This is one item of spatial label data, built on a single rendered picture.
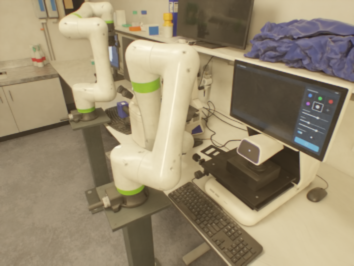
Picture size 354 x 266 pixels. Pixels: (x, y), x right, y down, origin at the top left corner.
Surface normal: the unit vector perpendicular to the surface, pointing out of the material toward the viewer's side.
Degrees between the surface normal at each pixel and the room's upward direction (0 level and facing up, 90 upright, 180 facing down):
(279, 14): 90
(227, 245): 5
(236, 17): 86
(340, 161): 90
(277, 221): 0
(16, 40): 90
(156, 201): 0
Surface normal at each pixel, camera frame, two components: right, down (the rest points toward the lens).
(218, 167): 0.00, -0.86
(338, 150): -0.82, 0.29
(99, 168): 0.50, 0.44
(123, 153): -0.07, -0.73
